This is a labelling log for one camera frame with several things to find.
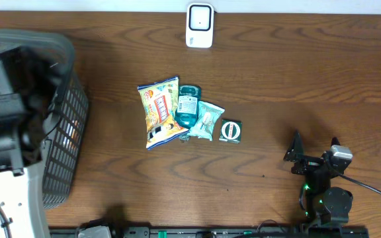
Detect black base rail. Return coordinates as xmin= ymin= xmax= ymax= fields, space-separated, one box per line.
xmin=50 ymin=226 xmax=369 ymax=238

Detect teal mouthwash bottle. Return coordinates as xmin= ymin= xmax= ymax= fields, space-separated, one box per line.
xmin=175 ymin=85 xmax=201 ymax=129

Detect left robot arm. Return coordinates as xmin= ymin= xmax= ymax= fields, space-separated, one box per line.
xmin=0 ymin=46 xmax=57 ymax=237

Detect yellow snack bag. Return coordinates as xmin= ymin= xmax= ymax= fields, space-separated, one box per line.
xmin=137 ymin=76 xmax=189 ymax=150

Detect white barcode scanner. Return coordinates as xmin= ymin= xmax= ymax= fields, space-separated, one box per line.
xmin=185 ymin=3 xmax=215 ymax=48

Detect grey plastic shopping basket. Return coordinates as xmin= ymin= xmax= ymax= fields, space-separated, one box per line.
xmin=0 ymin=29 xmax=89 ymax=209

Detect green small box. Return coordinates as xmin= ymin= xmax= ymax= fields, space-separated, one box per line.
xmin=219 ymin=119 xmax=242 ymax=143

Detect teal wet wipes pack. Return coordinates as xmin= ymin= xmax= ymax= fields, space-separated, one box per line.
xmin=188 ymin=100 xmax=225 ymax=141

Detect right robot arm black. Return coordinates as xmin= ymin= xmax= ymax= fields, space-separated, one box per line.
xmin=283 ymin=131 xmax=353 ymax=233

